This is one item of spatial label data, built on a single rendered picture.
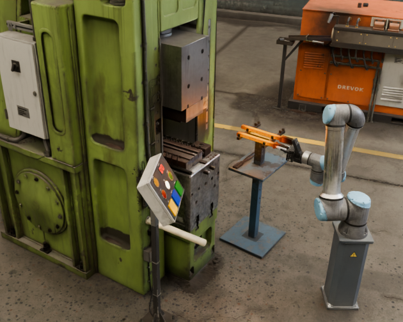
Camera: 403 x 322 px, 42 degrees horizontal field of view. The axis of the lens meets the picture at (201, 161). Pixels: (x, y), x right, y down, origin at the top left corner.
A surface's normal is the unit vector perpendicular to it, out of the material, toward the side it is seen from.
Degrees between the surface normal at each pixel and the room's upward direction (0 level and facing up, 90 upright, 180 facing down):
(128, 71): 89
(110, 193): 90
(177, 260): 89
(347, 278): 90
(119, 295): 0
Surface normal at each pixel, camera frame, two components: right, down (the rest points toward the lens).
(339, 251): -0.71, 0.33
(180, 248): -0.53, 0.40
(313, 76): -0.34, 0.46
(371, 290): 0.02, -0.87
